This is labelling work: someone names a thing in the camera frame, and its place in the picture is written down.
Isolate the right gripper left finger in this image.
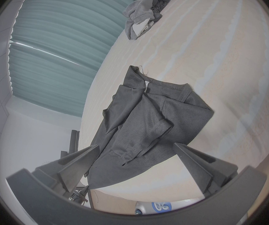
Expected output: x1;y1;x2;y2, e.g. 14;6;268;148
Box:
32;144;100;194

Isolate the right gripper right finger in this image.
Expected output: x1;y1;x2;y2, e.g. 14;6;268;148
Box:
173;142;238;195

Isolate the black T-shirt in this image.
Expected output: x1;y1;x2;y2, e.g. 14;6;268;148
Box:
87;65;215;190

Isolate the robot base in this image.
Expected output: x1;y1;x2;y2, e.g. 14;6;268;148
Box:
134;199;206;216

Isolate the bed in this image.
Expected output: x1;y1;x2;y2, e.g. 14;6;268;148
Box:
80;0;269;206

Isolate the pile of clothes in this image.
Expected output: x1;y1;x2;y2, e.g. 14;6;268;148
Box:
122;0;198;40

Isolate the black chest of drawers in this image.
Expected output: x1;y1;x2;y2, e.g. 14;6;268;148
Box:
60;130;80;160

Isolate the blue-green curtain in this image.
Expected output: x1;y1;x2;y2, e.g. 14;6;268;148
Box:
8;42;97;118
10;0;139;73

